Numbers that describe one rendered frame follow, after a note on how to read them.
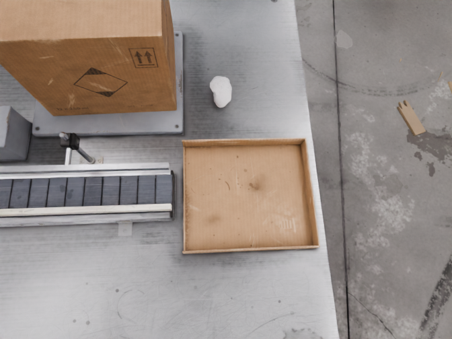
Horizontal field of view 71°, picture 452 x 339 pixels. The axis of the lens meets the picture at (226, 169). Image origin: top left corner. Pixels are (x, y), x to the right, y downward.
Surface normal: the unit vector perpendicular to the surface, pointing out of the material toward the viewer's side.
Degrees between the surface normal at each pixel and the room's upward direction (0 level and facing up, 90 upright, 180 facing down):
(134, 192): 0
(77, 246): 0
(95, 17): 0
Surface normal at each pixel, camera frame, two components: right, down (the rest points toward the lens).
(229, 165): 0.05, -0.29
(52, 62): 0.08, 0.95
